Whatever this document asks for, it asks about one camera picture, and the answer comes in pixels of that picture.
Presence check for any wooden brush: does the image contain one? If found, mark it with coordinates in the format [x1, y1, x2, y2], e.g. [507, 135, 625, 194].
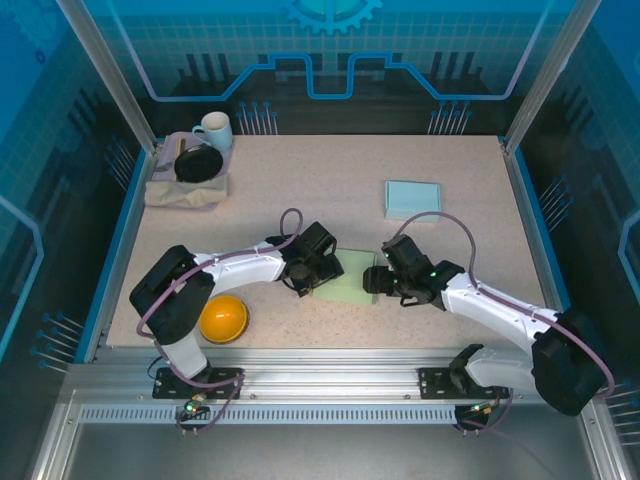
[172, 137, 187, 179]

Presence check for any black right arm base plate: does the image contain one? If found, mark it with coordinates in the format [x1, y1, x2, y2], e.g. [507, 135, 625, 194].
[417, 366, 511, 400]

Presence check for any orange bowl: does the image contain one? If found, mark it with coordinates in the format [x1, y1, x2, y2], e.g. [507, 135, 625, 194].
[198, 294, 250, 345]

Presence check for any black round bowl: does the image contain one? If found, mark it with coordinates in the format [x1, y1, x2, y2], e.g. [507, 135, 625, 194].
[173, 147, 224, 184]

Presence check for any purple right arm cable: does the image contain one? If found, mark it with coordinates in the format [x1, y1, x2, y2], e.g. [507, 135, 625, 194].
[397, 210, 617, 436]

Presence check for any beige cloth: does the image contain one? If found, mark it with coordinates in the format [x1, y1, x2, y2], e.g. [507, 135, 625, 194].
[144, 174, 230, 207]

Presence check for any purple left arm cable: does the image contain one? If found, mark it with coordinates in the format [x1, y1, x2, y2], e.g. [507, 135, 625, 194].
[135, 207, 306, 436]

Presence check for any light blue ceramic mug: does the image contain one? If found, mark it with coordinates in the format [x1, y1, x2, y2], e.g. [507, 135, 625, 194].
[191, 111, 235, 151]

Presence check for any light green cloth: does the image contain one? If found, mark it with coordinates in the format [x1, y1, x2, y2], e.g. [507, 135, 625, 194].
[310, 248, 379, 307]

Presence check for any light blue paper box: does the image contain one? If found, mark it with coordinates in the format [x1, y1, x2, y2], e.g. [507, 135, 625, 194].
[383, 179, 442, 222]

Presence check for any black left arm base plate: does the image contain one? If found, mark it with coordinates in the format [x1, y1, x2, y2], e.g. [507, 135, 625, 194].
[152, 366, 246, 400]

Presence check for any slotted grey cable duct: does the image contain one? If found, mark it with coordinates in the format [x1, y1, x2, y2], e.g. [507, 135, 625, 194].
[79, 405, 459, 426]

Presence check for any aluminium frame post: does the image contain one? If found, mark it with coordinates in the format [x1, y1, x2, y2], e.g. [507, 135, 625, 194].
[501, 0, 604, 155]
[54, 0, 160, 155]

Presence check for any aluminium frame rail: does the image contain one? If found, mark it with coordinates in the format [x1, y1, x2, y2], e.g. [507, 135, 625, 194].
[64, 347, 601, 401]

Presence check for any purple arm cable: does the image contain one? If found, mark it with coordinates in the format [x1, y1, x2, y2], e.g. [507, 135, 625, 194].
[397, 210, 617, 436]
[135, 207, 306, 436]

